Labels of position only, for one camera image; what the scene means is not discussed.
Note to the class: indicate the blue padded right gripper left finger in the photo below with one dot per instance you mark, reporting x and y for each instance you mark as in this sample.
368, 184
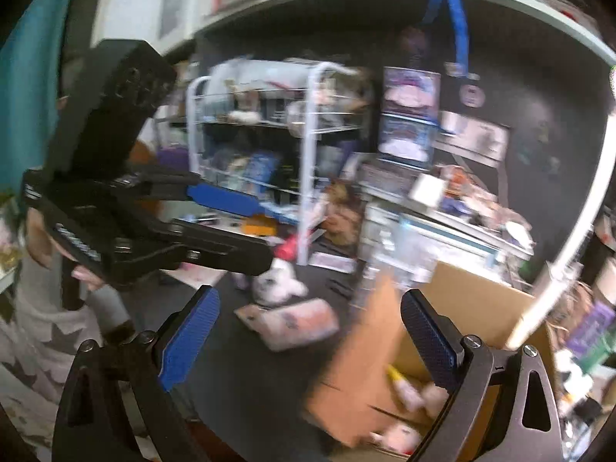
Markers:
182, 336

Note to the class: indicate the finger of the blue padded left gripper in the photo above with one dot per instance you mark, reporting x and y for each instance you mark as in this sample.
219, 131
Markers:
225, 200
222, 250

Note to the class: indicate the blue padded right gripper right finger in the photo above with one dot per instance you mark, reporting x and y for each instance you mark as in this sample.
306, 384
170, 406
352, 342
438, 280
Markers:
435, 337

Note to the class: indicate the orange plastic box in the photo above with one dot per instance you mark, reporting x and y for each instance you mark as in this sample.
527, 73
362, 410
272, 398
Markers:
260, 226

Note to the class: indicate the blue food brochure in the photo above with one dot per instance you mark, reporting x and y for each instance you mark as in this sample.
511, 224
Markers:
262, 165

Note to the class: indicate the white plush doll with yellow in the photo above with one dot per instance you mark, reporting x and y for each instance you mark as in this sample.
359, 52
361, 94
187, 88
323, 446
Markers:
401, 438

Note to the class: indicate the brown cardboard box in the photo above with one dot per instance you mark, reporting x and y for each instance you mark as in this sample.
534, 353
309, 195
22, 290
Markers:
504, 407

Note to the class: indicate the clear zip bag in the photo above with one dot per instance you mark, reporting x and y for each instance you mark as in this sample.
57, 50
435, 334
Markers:
404, 255

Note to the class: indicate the red plastic bottle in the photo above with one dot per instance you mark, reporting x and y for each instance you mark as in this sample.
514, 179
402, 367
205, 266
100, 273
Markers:
288, 250

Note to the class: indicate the peach packaged item in plastic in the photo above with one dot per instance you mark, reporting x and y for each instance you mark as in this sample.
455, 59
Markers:
292, 326

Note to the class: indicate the pink printed sachet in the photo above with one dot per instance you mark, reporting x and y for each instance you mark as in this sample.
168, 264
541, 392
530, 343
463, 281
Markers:
332, 262

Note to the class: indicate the white mini drawer unit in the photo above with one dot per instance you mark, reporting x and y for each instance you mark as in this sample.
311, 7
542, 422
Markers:
378, 222

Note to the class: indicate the blue cinnamoroll display box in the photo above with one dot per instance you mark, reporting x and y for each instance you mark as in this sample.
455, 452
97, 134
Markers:
406, 141

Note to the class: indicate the pink cinnamoroll display box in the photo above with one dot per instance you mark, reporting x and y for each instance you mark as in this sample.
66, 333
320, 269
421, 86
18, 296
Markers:
411, 93

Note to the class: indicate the white wire shelf rack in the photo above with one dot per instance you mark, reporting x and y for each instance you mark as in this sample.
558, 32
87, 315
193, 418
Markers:
313, 113

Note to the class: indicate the white plush keychain with glasses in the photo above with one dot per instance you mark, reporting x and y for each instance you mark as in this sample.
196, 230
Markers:
277, 285

